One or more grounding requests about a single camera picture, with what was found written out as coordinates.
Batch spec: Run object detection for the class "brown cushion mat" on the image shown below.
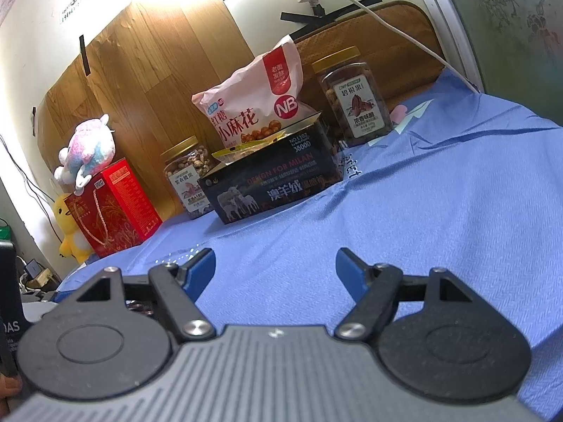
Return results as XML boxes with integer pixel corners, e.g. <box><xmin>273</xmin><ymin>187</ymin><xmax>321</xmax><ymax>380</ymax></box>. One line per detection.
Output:
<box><xmin>295</xmin><ymin>12</ymin><xmax>444</xmax><ymax>113</ymax></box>

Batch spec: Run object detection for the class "pink twisted dough snack bag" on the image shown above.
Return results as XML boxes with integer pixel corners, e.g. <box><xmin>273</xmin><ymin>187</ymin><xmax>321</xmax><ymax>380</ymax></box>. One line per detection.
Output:
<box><xmin>192</xmin><ymin>35</ymin><xmax>316</xmax><ymax>148</ymax></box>

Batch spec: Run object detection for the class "pink blue plush toy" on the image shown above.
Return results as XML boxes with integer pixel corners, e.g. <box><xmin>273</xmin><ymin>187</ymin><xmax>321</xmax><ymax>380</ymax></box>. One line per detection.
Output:
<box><xmin>53</xmin><ymin>113</ymin><xmax>115</xmax><ymax>195</ymax></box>

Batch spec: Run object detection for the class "nut jar gold lid left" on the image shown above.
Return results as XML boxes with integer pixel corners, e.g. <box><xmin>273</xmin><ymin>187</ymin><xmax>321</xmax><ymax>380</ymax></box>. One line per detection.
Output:
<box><xmin>161</xmin><ymin>136</ymin><xmax>217</xmax><ymax>219</ymax></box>

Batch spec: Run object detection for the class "nut jar gold lid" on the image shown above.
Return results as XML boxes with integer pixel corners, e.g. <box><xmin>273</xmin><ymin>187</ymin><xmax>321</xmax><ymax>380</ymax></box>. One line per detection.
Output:
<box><xmin>161</xmin><ymin>136</ymin><xmax>217</xmax><ymax>219</ymax></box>
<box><xmin>311</xmin><ymin>46</ymin><xmax>392</xmax><ymax>147</ymax></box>

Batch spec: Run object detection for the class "wooden board backdrop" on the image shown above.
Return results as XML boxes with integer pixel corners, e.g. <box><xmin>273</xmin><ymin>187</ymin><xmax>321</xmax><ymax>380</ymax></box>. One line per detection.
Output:
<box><xmin>37</xmin><ymin>0</ymin><xmax>254</xmax><ymax>220</ymax></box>

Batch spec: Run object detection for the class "person left hand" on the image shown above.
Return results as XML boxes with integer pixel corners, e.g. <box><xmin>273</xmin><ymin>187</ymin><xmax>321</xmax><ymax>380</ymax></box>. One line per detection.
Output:
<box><xmin>0</xmin><ymin>375</ymin><xmax>22</xmax><ymax>401</ymax></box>

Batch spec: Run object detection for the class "white cable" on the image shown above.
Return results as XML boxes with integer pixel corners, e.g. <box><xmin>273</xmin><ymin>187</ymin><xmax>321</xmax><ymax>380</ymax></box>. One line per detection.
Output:
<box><xmin>233</xmin><ymin>0</ymin><xmax>481</xmax><ymax>96</ymax></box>

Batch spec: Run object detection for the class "black cardboard storage box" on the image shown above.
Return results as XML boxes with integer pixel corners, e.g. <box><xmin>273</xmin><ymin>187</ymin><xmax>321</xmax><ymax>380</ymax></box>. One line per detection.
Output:
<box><xmin>198</xmin><ymin>113</ymin><xmax>343</xmax><ymax>224</ymax></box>

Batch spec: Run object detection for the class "blue patterned tablecloth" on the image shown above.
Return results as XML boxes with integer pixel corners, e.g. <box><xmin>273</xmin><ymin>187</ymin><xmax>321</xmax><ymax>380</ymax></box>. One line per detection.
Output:
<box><xmin>76</xmin><ymin>73</ymin><xmax>562</xmax><ymax>421</ymax></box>

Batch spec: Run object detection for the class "yellow duck plush toy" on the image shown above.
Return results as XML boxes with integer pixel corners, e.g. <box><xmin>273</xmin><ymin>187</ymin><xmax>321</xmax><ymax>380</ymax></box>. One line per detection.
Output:
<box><xmin>52</xmin><ymin>193</ymin><xmax>94</xmax><ymax>264</ymax></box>

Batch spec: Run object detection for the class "gold pastry cake packet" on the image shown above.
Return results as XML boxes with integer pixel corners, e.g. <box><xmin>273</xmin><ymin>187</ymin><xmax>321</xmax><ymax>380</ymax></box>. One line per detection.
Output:
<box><xmin>212</xmin><ymin>141</ymin><xmax>269</xmax><ymax>165</ymax></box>

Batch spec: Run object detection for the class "nut jar gold lid right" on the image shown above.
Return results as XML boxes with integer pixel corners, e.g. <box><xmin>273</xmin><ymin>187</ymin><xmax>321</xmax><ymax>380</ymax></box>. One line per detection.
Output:
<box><xmin>311</xmin><ymin>46</ymin><xmax>392</xmax><ymax>147</ymax></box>

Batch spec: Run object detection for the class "red gift bag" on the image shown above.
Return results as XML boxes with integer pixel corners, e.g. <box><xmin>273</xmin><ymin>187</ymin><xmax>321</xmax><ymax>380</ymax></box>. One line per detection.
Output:
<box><xmin>65</xmin><ymin>158</ymin><xmax>162</xmax><ymax>258</ymax></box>

